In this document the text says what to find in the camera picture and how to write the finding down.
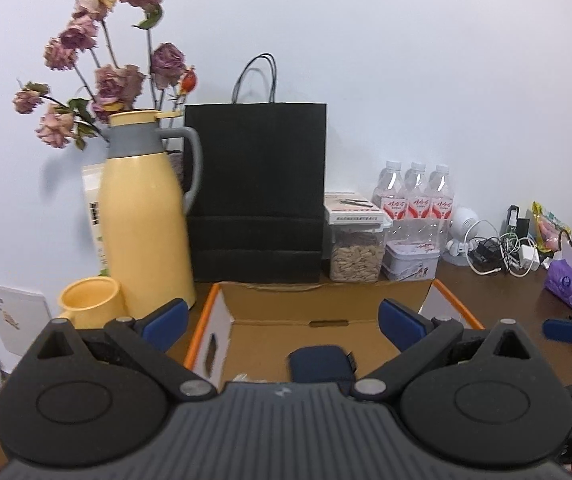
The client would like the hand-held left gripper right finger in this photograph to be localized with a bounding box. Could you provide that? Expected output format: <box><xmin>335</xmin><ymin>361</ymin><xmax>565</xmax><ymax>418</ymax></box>
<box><xmin>352</xmin><ymin>299</ymin><xmax>559</xmax><ymax>404</ymax></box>

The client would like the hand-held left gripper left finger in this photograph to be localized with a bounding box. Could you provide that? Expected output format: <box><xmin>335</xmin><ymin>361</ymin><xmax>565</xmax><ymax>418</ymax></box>
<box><xmin>20</xmin><ymin>299</ymin><xmax>219</xmax><ymax>404</ymax></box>

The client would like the cardboard box with orange edges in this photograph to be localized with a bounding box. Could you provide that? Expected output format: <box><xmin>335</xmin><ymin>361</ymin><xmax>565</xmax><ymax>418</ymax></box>
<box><xmin>183</xmin><ymin>280</ymin><xmax>486</xmax><ymax>392</ymax></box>

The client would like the pale printed tin box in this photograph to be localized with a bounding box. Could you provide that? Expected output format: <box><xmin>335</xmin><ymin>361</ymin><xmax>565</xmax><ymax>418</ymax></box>
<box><xmin>382</xmin><ymin>240</ymin><xmax>441</xmax><ymax>281</ymax></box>

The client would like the yellow cup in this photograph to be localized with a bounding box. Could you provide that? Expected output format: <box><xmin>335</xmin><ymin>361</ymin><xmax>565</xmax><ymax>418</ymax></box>
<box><xmin>57</xmin><ymin>276</ymin><xmax>129</xmax><ymax>331</ymax></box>

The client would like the white charger plug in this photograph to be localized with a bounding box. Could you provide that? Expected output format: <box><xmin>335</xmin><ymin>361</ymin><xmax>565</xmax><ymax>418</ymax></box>
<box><xmin>518</xmin><ymin>245</ymin><xmax>541</xmax><ymax>273</ymax></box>

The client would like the clear seed container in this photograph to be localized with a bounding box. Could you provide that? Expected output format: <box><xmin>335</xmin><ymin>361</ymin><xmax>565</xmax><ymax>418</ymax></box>
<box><xmin>328</xmin><ymin>220</ymin><xmax>391</xmax><ymax>283</ymax></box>

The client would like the dark blue pouch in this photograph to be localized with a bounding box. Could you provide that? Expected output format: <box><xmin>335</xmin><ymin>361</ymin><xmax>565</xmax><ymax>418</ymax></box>
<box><xmin>286</xmin><ymin>345</ymin><xmax>359</xmax><ymax>397</ymax></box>

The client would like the yellow thermos jug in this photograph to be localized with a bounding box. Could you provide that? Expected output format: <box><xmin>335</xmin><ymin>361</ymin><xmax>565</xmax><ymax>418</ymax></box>
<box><xmin>97</xmin><ymin>110</ymin><xmax>204</xmax><ymax>318</ymax></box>

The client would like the yellow green snack packet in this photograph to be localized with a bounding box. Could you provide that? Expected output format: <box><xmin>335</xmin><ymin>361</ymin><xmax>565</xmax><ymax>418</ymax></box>
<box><xmin>530</xmin><ymin>201</ymin><xmax>572</xmax><ymax>256</ymax></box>

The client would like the black power adapter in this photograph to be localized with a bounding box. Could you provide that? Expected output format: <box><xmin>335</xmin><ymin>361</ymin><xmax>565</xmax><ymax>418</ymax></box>
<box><xmin>468</xmin><ymin>237</ymin><xmax>501</xmax><ymax>266</ymax></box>

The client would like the white robot-shaped figure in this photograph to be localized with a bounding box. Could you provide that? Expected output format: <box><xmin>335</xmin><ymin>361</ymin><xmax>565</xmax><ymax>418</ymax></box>
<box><xmin>443</xmin><ymin>206</ymin><xmax>484</xmax><ymax>267</ymax></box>

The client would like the small white printed box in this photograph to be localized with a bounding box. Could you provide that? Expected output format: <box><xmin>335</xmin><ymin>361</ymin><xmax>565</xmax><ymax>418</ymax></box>
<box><xmin>323</xmin><ymin>191</ymin><xmax>385</xmax><ymax>225</ymax></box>

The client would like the clear water bottle red label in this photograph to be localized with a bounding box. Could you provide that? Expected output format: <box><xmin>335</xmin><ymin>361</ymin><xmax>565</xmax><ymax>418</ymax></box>
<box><xmin>372</xmin><ymin>160</ymin><xmax>409</xmax><ymax>248</ymax></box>
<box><xmin>403</xmin><ymin>161</ymin><xmax>434</xmax><ymax>246</ymax></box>
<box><xmin>428</xmin><ymin>164</ymin><xmax>455</xmax><ymax>257</ymax></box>

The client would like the white printed carton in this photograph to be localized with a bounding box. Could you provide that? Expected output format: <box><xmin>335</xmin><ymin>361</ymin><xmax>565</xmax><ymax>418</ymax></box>
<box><xmin>81</xmin><ymin>162</ymin><xmax>112</xmax><ymax>278</ymax></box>

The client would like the white booklet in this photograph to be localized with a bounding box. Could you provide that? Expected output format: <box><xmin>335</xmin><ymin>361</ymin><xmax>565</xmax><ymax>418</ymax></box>
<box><xmin>0</xmin><ymin>281</ymin><xmax>52</xmax><ymax>358</ymax></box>

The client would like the black paper bag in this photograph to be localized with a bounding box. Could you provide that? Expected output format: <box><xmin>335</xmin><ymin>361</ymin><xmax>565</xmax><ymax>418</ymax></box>
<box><xmin>183</xmin><ymin>52</ymin><xmax>329</xmax><ymax>285</ymax></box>

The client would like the dried pink flower bouquet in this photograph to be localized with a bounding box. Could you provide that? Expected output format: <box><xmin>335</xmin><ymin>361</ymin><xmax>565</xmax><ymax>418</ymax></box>
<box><xmin>12</xmin><ymin>0</ymin><xmax>199</xmax><ymax>151</ymax></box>

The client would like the tangle of white cables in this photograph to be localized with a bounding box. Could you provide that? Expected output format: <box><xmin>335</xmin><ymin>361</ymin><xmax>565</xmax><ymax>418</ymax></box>
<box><xmin>466</xmin><ymin>222</ymin><xmax>541</xmax><ymax>278</ymax></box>

